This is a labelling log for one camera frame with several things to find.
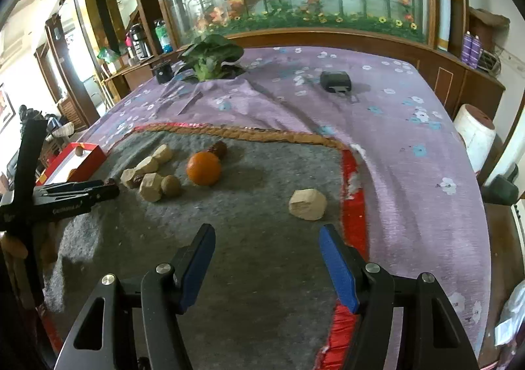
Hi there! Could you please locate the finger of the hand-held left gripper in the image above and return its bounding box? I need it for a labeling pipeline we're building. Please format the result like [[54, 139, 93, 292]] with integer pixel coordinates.
[[35, 180, 106, 197], [33, 185, 121, 218]]

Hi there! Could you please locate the wooden aquarium cabinet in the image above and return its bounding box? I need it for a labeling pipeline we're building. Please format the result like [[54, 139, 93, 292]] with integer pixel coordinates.
[[102, 0, 507, 118]]

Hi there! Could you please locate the white plastic bag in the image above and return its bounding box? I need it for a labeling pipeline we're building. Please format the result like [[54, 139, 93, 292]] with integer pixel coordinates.
[[494, 287, 525, 349]]

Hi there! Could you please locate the red cardboard box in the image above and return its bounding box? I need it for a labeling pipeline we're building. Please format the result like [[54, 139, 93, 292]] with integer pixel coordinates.
[[36, 142, 108, 187]]

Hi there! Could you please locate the white and gold striped roll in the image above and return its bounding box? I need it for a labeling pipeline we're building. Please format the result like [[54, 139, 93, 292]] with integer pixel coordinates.
[[434, 0, 452, 52]]

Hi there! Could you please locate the grey felt mat red edge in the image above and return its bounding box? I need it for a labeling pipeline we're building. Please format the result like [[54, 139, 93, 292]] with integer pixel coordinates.
[[41, 121, 372, 370]]

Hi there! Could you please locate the white cylindrical stool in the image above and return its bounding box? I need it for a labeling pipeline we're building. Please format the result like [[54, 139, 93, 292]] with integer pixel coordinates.
[[454, 104, 498, 174]]

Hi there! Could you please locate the green leafy vegetable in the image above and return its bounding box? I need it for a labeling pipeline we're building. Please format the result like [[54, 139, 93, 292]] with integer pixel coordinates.
[[178, 34, 246, 81]]

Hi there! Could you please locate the wire basket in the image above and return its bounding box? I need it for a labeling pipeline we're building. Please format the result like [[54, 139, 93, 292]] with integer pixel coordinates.
[[480, 49, 503, 76]]

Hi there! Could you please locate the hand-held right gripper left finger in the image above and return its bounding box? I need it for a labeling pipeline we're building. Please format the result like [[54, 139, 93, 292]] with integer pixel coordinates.
[[66, 223, 217, 370]]

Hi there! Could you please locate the black pouch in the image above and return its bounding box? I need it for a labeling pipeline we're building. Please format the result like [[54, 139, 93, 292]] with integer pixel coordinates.
[[320, 70, 354, 99]]

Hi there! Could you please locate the purple floral blanket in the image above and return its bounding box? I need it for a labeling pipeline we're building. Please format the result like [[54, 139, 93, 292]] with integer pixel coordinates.
[[78, 46, 493, 366]]

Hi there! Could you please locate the black jar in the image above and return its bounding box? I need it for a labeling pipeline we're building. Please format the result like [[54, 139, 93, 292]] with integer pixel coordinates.
[[152, 60, 173, 84]]

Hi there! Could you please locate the black thermos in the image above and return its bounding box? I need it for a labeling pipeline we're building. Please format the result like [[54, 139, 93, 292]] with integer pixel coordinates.
[[129, 24, 151, 61]]

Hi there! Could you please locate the teal water bottle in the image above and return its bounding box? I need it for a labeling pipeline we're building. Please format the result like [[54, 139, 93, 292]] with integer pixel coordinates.
[[154, 19, 173, 54]]

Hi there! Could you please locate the green plastic bag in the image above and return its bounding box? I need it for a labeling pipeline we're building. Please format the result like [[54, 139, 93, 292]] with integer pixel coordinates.
[[97, 47, 120, 65]]

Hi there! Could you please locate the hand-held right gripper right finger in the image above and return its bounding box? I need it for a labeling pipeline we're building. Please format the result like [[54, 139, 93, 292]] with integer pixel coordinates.
[[319, 223, 480, 370]]

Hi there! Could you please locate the person's left hand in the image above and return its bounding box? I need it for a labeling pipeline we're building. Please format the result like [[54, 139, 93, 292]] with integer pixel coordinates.
[[0, 231, 29, 261]]

